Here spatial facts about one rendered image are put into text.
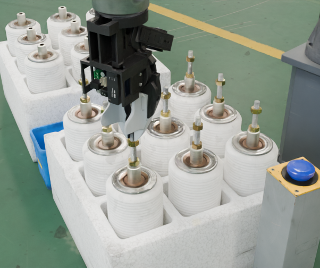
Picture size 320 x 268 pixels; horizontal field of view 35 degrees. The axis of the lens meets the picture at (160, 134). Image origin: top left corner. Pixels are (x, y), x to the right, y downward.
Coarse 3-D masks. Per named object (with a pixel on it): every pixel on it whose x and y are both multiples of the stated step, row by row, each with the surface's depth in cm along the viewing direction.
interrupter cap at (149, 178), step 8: (120, 168) 86; (144, 168) 87; (112, 176) 85; (120, 176) 85; (144, 176) 85; (152, 176) 85; (112, 184) 83; (120, 184) 83; (128, 184) 84; (136, 184) 84; (144, 184) 83; (152, 184) 83; (128, 192) 81; (136, 192) 81; (144, 192) 82
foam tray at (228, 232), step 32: (64, 160) 101; (64, 192) 103; (224, 192) 93; (96, 224) 86; (192, 224) 86; (224, 224) 89; (256, 224) 93; (96, 256) 90; (128, 256) 82; (160, 256) 85; (192, 256) 89; (224, 256) 94
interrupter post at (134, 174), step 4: (128, 164) 83; (128, 168) 82; (132, 168) 82; (136, 168) 82; (140, 168) 83; (128, 172) 83; (132, 172) 82; (136, 172) 82; (140, 172) 83; (128, 176) 83; (132, 176) 83; (136, 176) 83; (140, 176) 84; (128, 180) 84; (132, 180) 83; (136, 180) 83; (140, 180) 84
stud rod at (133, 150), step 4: (132, 132) 79; (132, 136) 79; (132, 140) 80; (132, 148) 80; (136, 148) 81; (132, 152) 81; (136, 152) 81; (132, 156) 81; (136, 156) 82; (132, 160) 82
